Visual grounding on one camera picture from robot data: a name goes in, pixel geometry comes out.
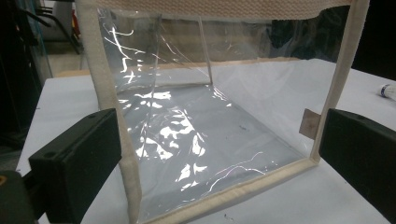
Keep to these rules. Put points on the glass panel teal edge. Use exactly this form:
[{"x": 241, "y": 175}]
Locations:
[{"x": 37, "y": 46}]

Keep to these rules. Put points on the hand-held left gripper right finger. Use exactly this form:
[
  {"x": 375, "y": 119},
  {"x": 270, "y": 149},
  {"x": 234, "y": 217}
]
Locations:
[{"x": 361, "y": 149}]

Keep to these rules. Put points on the white shuttlecock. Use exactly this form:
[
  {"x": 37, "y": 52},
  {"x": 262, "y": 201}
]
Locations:
[{"x": 389, "y": 91}]

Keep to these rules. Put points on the clear plastic bag beige trim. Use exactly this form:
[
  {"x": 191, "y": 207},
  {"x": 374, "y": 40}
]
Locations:
[{"x": 106, "y": 87}]

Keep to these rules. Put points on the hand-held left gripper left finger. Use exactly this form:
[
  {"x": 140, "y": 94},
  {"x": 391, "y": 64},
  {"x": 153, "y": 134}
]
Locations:
[{"x": 77, "y": 161}]

